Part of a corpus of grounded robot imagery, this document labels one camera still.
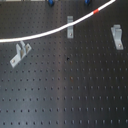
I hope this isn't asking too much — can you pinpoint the white cable with red mark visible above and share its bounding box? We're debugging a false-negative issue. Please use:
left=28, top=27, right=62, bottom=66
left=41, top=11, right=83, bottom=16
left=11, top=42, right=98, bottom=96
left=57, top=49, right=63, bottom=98
left=0, top=0, right=117, bottom=44

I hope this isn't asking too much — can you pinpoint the right grey cable clip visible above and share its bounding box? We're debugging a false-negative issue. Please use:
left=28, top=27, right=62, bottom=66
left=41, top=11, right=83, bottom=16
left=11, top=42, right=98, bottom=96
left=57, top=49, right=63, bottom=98
left=111, top=25, right=124, bottom=50

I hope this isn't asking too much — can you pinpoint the grey cable clip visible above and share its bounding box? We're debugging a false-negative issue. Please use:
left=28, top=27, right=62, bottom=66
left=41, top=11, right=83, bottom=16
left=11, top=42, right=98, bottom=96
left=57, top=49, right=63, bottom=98
left=10, top=41, right=32, bottom=67
left=67, top=16, right=74, bottom=39
left=111, top=25, right=124, bottom=50

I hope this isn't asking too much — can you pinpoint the middle grey cable clip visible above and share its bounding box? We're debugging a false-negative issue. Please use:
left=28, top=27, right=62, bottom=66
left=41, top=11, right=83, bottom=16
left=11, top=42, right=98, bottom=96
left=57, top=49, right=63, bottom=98
left=67, top=16, right=74, bottom=39

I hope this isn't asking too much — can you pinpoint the left blue clamp knob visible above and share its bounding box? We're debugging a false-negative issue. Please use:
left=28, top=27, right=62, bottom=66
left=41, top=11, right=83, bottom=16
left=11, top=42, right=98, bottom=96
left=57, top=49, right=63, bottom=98
left=48, top=0, right=54, bottom=7

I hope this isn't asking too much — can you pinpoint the right blue clamp knob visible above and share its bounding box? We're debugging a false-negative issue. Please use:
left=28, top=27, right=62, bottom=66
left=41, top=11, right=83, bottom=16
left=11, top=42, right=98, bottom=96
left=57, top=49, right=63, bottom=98
left=84, top=0, right=92, bottom=5

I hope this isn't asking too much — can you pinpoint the blue clamp knob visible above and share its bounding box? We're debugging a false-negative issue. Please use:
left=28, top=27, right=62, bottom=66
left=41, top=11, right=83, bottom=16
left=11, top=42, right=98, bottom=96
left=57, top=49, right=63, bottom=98
left=48, top=0, right=54, bottom=7
left=84, top=0, right=92, bottom=5

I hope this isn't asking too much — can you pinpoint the left grey cable clip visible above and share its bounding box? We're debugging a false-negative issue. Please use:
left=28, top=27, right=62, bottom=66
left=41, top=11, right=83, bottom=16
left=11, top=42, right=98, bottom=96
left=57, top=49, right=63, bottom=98
left=10, top=41, right=32, bottom=67

